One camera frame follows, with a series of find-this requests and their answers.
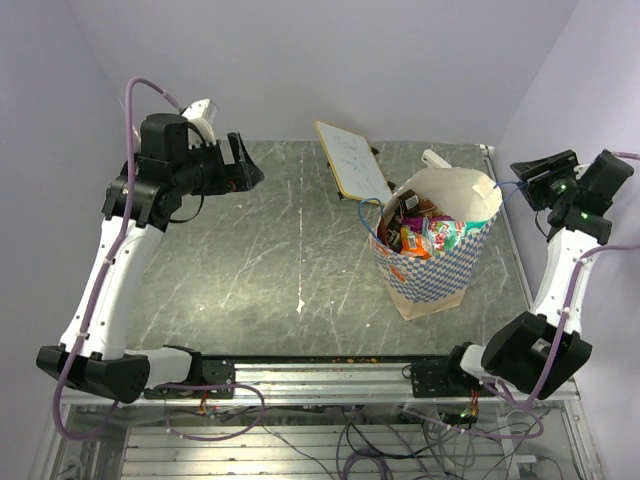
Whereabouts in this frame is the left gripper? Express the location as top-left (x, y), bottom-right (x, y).
top-left (174, 132), bottom-right (265, 196)

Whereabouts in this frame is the brown Kettle chips bag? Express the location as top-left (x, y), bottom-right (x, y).
top-left (390, 189), bottom-right (447, 219)

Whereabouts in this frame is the blue checkered paper bag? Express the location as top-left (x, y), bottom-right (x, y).
top-left (360, 168), bottom-right (503, 321)

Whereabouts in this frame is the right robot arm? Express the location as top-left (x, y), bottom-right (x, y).
top-left (408, 150), bottom-right (639, 404)

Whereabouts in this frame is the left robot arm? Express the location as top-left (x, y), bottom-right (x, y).
top-left (36, 113), bottom-right (264, 404)

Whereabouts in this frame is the teal Fox's candy bag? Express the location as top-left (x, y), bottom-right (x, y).
top-left (423, 218), bottom-right (486, 256)

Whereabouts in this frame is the purple candy bag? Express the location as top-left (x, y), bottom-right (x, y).
top-left (401, 216), bottom-right (452, 234)

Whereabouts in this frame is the white eraser block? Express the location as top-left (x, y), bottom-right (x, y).
top-left (421, 149), bottom-right (451, 169)

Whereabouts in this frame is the small yellow-framed whiteboard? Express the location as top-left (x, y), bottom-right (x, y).
top-left (314, 121), bottom-right (392, 204)

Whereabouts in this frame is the orange snack packet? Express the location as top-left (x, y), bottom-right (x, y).
top-left (400, 226), bottom-right (432, 260)

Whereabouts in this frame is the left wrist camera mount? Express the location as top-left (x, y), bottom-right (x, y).
top-left (181, 99), bottom-right (218, 148)

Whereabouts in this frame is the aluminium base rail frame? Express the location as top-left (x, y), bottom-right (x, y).
top-left (31, 354), bottom-right (604, 479)

